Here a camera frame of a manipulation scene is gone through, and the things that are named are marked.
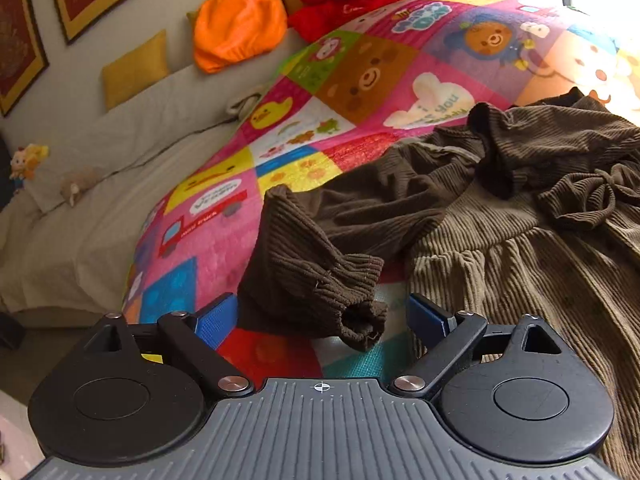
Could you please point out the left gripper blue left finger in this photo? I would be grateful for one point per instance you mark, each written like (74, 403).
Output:
(216, 321)

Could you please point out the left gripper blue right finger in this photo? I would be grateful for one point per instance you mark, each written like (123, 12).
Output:
(429, 322)

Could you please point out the brown corduroy dotted dress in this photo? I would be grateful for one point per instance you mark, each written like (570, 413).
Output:
(534, 209)

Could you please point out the beige covered sofa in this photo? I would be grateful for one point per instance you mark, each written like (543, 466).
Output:
(61, 265)

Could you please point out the beige small plush animal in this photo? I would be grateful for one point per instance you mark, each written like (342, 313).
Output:
(77, 182)

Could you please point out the small colourful doll toy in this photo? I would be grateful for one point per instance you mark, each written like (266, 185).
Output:
(24, 163)

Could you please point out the colourful cartoon play mat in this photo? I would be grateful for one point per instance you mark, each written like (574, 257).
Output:
(396, 73)

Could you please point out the yellow square cushion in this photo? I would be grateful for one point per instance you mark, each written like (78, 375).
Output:
(135, 71)

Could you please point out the orange pumpkin plush cushion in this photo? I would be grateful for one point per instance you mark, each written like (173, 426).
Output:
(229, 32)

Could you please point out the red framed picture left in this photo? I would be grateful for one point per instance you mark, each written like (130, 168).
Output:
(23, 57)

